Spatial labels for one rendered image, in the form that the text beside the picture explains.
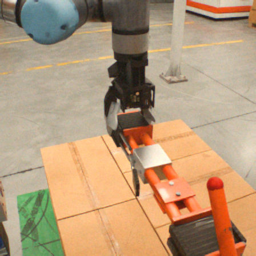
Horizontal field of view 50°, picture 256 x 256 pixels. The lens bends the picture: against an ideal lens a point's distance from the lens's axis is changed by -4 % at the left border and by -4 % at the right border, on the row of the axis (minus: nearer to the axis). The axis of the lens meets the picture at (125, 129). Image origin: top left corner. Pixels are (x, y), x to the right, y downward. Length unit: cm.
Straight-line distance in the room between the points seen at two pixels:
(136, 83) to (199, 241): 33
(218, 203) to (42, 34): 34
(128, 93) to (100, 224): 85
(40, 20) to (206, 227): 40
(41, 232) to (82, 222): 74
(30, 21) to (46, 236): 172
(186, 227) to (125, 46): 34
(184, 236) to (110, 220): 91
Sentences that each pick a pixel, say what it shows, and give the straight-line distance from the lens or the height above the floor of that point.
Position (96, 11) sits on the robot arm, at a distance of 56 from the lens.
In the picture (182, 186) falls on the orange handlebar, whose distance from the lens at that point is 54.
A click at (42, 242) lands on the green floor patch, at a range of 201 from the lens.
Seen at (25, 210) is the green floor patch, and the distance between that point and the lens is 223.
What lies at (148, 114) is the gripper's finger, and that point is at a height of 125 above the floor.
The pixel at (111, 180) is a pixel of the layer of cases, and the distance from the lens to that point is 154.
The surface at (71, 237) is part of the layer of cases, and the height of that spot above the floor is 54.
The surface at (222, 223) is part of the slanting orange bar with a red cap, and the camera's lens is 41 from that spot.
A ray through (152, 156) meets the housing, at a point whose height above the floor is 122.
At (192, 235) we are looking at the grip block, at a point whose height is 122.
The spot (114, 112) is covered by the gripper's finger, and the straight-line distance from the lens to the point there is 65.
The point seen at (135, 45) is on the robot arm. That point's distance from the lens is 56.
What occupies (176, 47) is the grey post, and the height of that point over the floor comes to 47.
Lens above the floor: 159
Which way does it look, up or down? 33 degrees down
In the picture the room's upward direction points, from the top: straight up
